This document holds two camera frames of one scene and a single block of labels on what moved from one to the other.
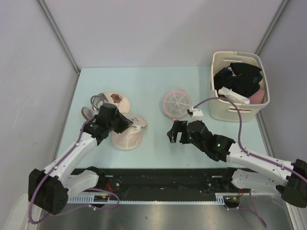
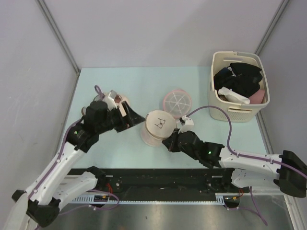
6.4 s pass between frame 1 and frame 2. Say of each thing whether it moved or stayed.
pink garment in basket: stayed
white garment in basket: stayed
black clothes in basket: stayed
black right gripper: moved
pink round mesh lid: stayed
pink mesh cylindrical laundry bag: moved
